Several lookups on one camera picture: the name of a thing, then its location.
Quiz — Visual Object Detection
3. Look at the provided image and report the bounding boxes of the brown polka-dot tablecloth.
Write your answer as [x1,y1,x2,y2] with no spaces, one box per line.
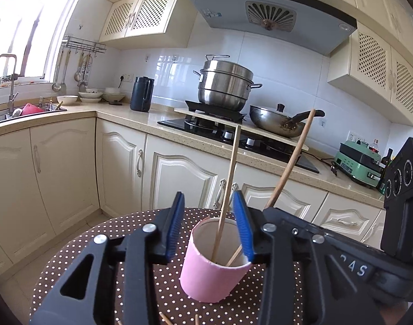
[30,207,329,325]

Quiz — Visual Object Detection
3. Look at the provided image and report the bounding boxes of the dark glass bottle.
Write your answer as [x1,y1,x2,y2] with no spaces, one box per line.
[382,148,395,169]

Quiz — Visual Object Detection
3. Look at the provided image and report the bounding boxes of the stack of white plates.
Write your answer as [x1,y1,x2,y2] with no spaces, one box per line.
[78,88,104,103]

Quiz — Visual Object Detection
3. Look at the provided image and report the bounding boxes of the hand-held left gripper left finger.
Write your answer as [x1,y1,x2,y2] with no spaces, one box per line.
[30,191,187,325]

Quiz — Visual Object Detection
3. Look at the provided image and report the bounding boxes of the stainless steel sink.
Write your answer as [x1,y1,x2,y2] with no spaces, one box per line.
[0,103,68,126]

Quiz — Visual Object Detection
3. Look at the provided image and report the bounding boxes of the black power cable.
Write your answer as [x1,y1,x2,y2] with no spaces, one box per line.
[320,157,340,177]

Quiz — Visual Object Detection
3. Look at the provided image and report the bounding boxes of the black glass gas stove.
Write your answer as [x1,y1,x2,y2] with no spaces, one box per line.
[157,100,320,174]

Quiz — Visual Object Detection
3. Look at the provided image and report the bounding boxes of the cream lattice-door wall cabinet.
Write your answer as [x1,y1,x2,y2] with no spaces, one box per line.
[327,22,413,127]
[99,0,198,50]

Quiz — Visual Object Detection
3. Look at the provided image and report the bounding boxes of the metal wall utensil rack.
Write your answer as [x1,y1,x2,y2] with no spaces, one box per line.
[62,35,106,55]

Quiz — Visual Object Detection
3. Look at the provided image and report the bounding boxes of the hanging metal ladle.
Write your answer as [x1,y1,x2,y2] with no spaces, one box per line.
[51,51,63,92]

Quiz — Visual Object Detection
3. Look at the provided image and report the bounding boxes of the grey range hood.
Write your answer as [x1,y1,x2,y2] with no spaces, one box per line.
[182,0,358,56]

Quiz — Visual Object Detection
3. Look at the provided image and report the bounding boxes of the stainless steel steamer pot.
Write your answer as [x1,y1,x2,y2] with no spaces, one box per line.
[193,54,263,112]

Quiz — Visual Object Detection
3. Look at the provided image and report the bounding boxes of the pink cup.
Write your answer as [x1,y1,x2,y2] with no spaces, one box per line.
[179,217,253,303]

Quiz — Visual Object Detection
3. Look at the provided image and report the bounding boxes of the kitchen window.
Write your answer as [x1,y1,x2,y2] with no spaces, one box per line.
[0,0,89,83]

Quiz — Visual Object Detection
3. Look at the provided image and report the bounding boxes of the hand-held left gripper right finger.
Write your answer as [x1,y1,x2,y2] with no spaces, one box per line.
[233,190,385,325]

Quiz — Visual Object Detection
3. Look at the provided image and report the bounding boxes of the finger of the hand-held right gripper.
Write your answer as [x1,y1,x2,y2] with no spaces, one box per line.
[262,206,333,242]

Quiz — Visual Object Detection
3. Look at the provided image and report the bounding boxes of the stack of white bowls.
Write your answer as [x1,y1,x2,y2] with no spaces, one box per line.
[103,87,126,104]

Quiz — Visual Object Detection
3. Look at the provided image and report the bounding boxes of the speckled stone countertop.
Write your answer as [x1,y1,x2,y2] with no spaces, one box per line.
[0,103,386,207]

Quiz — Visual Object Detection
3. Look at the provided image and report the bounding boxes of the pink plastic basin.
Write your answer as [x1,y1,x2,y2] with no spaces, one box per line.
[20,103,45,116]

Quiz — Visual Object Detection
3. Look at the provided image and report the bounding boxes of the cream base cabinets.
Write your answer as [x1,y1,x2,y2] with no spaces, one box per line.
[0,117,388,271]

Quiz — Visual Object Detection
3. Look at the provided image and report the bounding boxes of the dark blue electric kettle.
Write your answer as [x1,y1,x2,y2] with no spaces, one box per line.
[130,76,155,112]

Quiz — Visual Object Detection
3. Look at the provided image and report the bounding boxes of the hanging metal skimmer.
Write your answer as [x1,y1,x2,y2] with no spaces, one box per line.
[74,54,92,92]

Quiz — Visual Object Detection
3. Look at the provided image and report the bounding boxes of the green countertop appliance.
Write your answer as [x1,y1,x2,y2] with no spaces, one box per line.
[334,141,385,188]

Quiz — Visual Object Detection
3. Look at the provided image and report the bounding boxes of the metal wok with black handle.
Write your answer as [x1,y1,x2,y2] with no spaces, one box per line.
[249,103,325,139]

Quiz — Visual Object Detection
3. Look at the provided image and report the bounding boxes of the metal sink faucet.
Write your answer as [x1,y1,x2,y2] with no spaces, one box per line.
[0,53,19,116]

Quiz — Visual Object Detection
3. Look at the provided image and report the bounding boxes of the wok lid with black knob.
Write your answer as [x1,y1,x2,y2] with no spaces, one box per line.
[254,103,295,119]

